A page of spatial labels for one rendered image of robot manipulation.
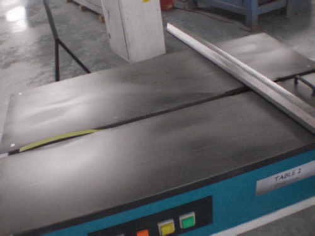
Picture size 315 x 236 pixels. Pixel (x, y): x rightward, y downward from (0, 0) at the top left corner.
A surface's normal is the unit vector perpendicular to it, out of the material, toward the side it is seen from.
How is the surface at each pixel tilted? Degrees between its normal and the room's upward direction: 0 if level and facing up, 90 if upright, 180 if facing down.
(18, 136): 0
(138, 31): 90
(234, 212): 90
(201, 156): 0
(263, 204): 90
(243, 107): 0
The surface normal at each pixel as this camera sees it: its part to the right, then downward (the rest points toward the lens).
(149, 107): -0.14, -0.82
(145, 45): 0.49, 0.43
